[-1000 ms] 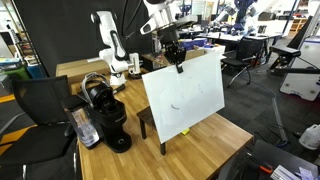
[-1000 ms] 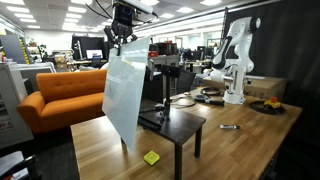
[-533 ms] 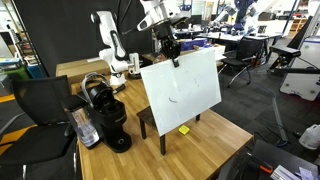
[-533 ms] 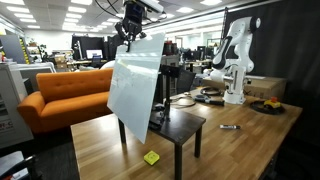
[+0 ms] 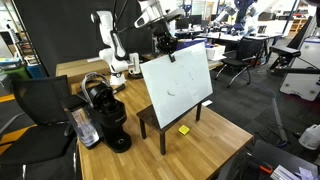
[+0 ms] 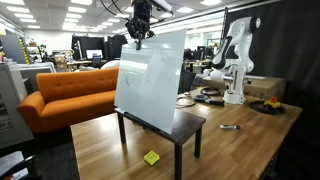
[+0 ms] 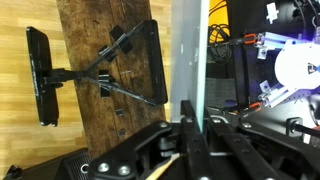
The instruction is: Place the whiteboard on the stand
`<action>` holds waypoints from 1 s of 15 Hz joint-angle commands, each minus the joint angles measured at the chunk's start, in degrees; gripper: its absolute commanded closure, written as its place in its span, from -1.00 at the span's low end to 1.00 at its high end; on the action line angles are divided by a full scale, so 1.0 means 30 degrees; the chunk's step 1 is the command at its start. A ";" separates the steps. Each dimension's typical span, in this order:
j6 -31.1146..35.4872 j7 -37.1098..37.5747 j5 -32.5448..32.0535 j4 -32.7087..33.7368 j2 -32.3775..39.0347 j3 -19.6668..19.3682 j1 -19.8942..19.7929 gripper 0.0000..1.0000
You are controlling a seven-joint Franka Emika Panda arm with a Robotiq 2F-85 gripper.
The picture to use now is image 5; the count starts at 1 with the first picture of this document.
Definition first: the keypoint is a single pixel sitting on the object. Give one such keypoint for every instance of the dark wooden stand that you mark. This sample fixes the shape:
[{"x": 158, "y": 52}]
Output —
[{"x": 148, "y": 116}]

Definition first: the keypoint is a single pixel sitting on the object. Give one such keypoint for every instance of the white paper labels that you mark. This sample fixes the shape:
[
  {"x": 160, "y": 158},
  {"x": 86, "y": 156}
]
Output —
[{"x": 290, "y": 174}]

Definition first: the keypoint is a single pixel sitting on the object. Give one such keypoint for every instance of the white carton box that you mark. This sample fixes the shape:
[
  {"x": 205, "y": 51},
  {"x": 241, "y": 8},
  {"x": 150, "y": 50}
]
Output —
[{"x": 216, "y": 52}]

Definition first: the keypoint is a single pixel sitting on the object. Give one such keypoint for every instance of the white whiteboard panel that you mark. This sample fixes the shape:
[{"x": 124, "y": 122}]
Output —
[{"x": 176, "y": 83}]

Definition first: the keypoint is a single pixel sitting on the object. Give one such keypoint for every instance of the black mesh office chair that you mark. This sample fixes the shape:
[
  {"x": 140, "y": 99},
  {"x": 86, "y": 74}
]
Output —
[{"x": 40, "y": 100}]

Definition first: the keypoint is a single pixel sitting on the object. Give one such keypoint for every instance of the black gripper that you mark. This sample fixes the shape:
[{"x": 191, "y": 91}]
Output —
[{"x": 167, "y": 40}]

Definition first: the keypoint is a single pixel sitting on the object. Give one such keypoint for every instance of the long white office desk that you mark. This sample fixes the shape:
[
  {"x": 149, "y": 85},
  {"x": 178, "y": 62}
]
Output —
[{"x": 233, "y": 36}]

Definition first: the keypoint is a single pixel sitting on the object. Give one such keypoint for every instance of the blue storage bin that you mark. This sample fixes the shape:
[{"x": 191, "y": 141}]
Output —
[{"x": 35, "y": 70}]

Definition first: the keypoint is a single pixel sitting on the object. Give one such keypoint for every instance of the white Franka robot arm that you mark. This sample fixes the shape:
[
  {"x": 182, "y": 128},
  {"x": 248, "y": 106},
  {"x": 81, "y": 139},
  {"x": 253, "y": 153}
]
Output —
[{"x": 110, "y": 40}]

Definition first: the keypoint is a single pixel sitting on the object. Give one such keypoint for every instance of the black device on boom arm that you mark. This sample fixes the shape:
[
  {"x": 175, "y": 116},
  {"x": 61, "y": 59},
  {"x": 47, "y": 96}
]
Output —
[{"x": 283, "y": 51}]

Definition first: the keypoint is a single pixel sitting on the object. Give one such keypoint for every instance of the green storage bin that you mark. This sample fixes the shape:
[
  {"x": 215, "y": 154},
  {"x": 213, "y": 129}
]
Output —
[{"x": 16, "y": 73}]

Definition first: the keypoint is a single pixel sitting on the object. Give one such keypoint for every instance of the black coffee machine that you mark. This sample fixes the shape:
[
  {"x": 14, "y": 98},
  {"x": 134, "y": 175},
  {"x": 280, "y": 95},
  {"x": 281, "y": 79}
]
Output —
[{"x": 110, "y": 116}]

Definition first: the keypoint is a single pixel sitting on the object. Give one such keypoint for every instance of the black curtain backdrop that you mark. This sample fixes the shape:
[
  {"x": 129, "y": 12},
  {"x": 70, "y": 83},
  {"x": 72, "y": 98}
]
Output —
[{"x": 60, "y": 30}]

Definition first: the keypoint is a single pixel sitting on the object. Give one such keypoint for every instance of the black computer monitor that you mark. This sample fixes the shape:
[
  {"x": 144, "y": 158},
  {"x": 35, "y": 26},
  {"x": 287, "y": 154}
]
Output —
[
  {"x": 182, "y": 24},
  {"x": 195, "y": 20}
]

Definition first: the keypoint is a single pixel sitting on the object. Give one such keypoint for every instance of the white post on black base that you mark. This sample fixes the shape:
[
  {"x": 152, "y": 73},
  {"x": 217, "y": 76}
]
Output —
[{"x": 135, "y": 65}]

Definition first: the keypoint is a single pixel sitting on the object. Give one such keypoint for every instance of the long flat cardboard box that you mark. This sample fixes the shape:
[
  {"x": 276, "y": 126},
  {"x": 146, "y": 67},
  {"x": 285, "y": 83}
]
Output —
[{"x": 80, "y": 68}]

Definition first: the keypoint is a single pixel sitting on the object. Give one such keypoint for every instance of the small yellow block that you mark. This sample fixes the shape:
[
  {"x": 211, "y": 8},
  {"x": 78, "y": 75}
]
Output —
[{"x": 183, "y": 130}]

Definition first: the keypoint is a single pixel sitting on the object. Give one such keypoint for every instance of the small white paper label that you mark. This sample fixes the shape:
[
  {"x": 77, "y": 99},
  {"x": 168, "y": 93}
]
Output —
[{"x": 207, "y": 103}]

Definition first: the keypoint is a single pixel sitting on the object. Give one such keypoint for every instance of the black metal shelf rack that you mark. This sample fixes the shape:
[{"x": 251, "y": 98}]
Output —
[{"x": 26, "y": 46}]

